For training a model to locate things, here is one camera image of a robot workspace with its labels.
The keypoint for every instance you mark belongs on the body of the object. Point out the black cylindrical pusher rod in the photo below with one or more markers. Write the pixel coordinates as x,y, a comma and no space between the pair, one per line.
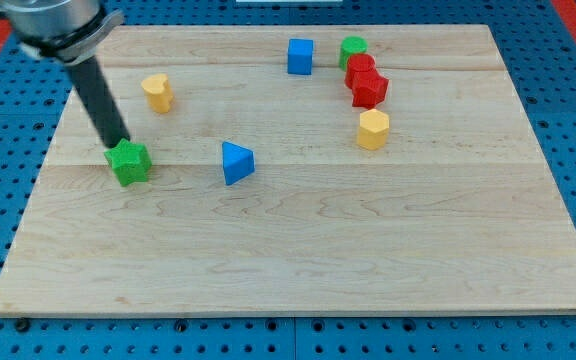
93,90

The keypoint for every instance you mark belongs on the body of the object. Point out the green star block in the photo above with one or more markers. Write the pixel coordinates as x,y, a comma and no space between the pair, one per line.
130,162

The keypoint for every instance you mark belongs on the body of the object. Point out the blue triangle block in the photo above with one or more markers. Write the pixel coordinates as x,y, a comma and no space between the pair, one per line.
237,162

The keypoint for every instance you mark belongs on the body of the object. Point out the red star block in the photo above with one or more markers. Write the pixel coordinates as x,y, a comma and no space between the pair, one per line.
369,89

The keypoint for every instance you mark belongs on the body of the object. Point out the yellow heart block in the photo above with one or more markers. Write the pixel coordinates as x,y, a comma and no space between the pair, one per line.
158,92

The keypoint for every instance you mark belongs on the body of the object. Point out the blue cube block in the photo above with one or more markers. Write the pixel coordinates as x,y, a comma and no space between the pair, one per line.
300,56

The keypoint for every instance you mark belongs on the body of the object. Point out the light wooden board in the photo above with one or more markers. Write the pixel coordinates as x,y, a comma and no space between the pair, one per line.
457,214

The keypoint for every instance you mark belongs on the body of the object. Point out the green cylinder block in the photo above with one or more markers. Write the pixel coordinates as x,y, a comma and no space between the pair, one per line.
349,46

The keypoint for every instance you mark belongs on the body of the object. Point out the red cylinder block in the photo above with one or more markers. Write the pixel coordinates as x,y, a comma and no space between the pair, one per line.
357,64

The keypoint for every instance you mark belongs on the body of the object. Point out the yellow hexagon block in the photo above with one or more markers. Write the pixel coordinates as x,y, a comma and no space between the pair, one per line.
373,129

